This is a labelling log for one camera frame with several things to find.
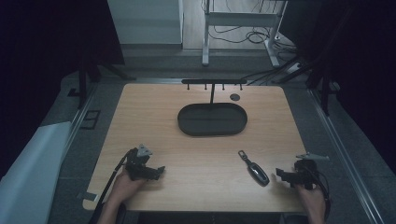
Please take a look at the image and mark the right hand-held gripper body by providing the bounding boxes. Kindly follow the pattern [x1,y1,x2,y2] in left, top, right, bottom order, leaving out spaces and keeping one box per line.
[292,151,331,191]

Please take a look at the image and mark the black metal stand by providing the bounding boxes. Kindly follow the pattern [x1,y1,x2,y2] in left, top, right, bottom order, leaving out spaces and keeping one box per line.
[77,55,136,110]

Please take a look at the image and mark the black car key with ring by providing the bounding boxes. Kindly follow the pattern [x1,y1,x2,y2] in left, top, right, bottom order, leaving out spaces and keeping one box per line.
[237,149,271,188]

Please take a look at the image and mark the black floor cables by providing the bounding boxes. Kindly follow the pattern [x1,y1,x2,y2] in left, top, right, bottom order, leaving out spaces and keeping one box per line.
[207,24,298,55]

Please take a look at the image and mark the white sheet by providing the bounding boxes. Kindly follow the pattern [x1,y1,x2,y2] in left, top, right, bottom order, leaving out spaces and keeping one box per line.
[0,120,73,224]

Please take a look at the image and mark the person's left hand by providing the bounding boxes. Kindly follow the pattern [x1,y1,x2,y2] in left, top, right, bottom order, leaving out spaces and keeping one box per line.
[108,169,148,206]

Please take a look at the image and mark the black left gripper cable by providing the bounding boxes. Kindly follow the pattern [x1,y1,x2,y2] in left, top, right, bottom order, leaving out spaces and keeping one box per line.
[88,148,136,224]

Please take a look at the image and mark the grey tape strip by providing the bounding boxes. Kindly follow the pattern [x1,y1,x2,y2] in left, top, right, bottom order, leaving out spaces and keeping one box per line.
[76,191,99,202]

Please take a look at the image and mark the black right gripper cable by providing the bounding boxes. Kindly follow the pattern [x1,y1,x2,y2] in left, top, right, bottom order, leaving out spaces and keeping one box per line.
[306,166,332,222]

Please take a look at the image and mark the white power strip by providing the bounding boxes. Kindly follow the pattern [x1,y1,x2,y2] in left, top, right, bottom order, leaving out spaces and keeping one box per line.
[284,62,303,75]

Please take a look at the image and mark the white cabinet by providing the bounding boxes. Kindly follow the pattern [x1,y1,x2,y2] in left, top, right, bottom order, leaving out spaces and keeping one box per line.
[106,0,185,47]

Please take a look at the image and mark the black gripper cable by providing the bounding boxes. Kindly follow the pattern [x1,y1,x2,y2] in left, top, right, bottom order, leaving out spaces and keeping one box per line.
[306,166,332,222]
[88,148,136,224]

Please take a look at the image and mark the black key rack with tray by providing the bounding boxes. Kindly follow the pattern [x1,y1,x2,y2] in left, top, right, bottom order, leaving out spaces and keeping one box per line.
[177,78,248,137]

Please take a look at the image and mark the white desk frame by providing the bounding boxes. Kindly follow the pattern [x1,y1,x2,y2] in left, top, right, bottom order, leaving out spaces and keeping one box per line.
[201,0,288,69]

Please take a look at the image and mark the person's right hand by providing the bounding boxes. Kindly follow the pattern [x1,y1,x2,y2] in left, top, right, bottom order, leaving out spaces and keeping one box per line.
[293,182,327,218]

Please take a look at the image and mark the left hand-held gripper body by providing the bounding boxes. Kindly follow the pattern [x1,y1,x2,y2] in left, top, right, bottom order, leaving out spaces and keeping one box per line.
[124,143,157,182]

